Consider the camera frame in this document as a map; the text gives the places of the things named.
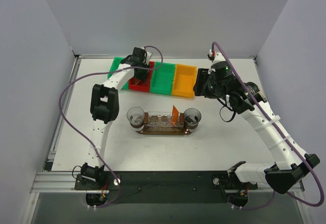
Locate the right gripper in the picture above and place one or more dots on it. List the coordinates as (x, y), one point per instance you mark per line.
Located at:
(201, 82)

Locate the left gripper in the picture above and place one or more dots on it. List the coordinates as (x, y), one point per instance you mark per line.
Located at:
(140, 74)

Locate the dark tinted cup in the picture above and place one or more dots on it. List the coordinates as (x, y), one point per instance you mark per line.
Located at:
(192, 117)

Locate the clear plastic cup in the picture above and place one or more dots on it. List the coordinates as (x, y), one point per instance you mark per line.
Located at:
(135, 116)

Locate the clear rack with brown ends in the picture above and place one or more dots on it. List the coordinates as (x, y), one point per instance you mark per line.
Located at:
(162, 122)

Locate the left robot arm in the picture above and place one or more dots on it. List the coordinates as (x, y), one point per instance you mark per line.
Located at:
(104, 109)

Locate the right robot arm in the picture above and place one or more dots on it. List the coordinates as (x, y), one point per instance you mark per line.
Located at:
(291, 163)

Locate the brown wooden oval tray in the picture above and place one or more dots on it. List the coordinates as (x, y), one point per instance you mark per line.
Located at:
(163, 132)

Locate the yellow bin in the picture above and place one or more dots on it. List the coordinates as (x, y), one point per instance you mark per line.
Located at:
(184, 81)

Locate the left green bin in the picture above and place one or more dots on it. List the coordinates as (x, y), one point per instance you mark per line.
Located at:
(115, 66)

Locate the green bin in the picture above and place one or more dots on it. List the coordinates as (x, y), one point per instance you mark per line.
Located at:
(115, 66)
(162, 79)

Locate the red bin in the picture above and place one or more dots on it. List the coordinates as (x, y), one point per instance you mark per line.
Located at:
(144, 86)

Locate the middle green bin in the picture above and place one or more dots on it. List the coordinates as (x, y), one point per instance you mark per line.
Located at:
(162, 79)

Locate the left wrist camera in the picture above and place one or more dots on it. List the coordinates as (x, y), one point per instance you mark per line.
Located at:
(147, 57)

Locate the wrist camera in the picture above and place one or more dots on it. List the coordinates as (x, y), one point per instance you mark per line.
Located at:
(147, 57)
(217, 60)

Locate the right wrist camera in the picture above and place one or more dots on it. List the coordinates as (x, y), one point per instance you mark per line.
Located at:
(217, 60)

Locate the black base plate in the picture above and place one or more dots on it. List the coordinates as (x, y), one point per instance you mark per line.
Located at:
(169, 187)

